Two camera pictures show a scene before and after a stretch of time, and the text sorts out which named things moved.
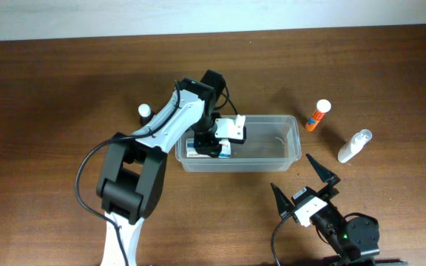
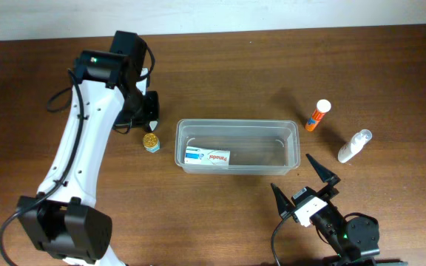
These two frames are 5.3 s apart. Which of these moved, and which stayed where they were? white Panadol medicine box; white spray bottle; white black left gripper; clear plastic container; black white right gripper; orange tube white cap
Moved: white black left gripper; white Panadol medicine box
Stayed: black white right gripper; white spray bottle; orange tube white cap; clear plastic container
